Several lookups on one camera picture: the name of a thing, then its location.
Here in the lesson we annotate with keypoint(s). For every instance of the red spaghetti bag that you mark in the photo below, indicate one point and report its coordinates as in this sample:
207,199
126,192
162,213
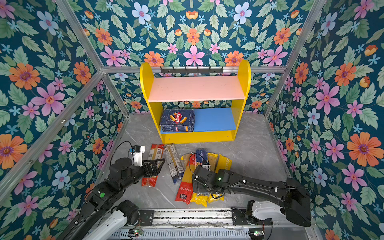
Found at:
185,191
156,152

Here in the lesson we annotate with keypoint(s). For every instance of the clear blue spaghetti bag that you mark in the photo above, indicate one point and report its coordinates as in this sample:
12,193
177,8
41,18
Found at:
174,163

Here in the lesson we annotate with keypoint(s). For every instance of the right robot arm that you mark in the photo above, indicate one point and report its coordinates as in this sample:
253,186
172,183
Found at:
288,198

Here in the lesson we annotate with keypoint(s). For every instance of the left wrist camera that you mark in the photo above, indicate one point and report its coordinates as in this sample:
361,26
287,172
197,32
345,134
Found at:
137,152

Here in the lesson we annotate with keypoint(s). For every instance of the black hook rail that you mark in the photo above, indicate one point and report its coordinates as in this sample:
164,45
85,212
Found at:
192,70

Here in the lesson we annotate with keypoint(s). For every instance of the blue Barilla pasta box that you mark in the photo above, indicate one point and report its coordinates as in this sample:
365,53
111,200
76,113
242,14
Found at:
177,121

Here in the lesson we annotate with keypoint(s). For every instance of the dark blue Barilla spaghetti bag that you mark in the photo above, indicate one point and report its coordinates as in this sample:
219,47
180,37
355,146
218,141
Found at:
202,158

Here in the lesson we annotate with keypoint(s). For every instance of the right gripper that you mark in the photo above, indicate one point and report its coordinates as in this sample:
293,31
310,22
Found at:
199,188

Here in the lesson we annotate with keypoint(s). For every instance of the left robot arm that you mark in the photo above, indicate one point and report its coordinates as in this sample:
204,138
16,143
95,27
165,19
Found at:
123,174

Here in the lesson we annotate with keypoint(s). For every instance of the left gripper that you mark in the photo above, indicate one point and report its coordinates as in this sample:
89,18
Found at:
147,166

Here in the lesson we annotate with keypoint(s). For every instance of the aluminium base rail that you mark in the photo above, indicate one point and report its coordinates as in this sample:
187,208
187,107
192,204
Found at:
227,218

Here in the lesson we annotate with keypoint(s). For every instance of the yellow Pastatime spaghetti bag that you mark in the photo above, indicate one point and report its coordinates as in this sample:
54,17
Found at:
199,199

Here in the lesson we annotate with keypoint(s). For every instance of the yellow shelf unit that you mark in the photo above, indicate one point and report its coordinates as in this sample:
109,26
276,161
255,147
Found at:
211,124

